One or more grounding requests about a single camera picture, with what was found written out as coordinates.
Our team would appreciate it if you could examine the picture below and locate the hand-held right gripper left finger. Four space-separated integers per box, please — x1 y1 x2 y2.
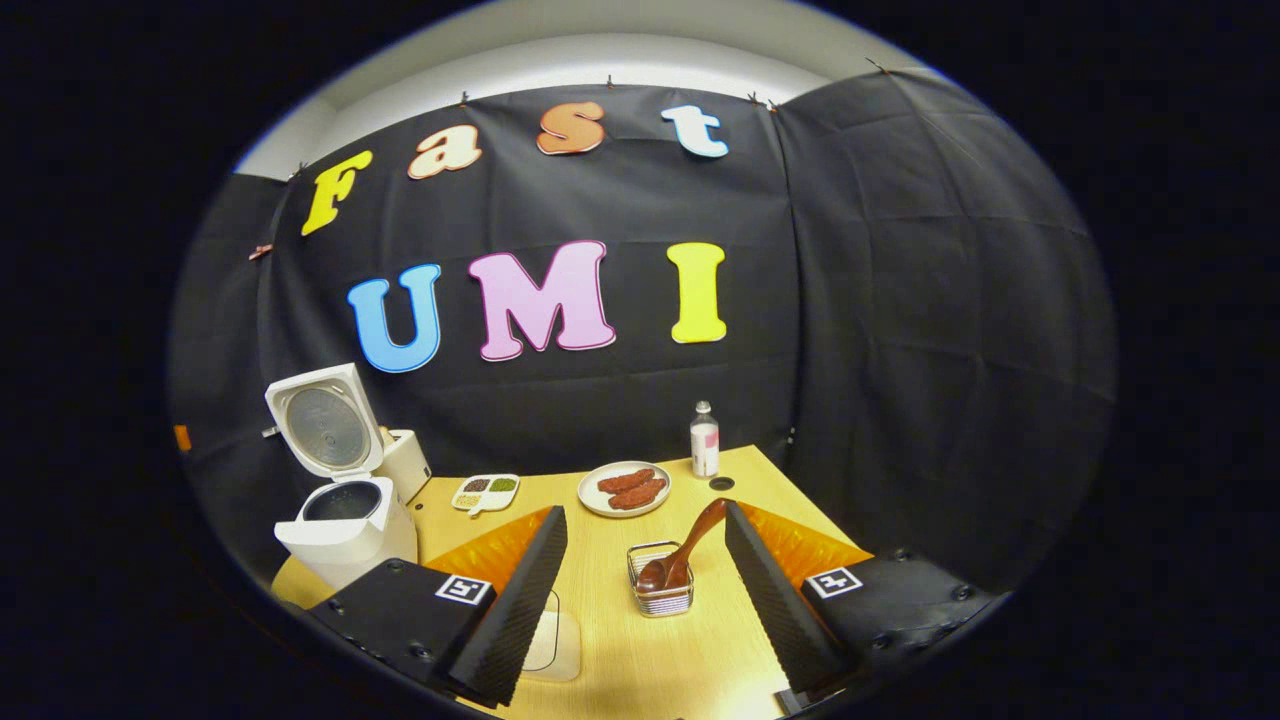
305 506 569 709

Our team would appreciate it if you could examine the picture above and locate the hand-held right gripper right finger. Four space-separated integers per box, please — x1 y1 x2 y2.
724 500 1006 713

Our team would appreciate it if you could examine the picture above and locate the brown wooden spoon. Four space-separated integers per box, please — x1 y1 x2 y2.
637 497 731 593

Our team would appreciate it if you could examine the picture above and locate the metal wire chopstick holder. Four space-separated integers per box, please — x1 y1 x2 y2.
627 541 695 618

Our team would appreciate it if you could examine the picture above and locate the white rice cooker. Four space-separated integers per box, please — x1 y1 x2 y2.
265 363 419 591

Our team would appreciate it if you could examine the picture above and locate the white divided dish with beans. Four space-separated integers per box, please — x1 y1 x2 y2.
451 474 521 517

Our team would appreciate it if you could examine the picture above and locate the white round plate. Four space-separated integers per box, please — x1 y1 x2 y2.
578 460 672 518

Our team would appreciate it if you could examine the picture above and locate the white toaster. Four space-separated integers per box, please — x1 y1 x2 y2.
383 428 433 504

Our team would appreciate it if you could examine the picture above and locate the small bottle with pink label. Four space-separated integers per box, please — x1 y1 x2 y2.
690 401 721 478

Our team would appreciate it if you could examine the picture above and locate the black backdrop cloth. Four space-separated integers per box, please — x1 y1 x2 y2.
168 70 1119 601

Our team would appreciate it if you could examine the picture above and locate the row of black cloth clips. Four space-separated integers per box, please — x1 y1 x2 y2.
290 58 891 181

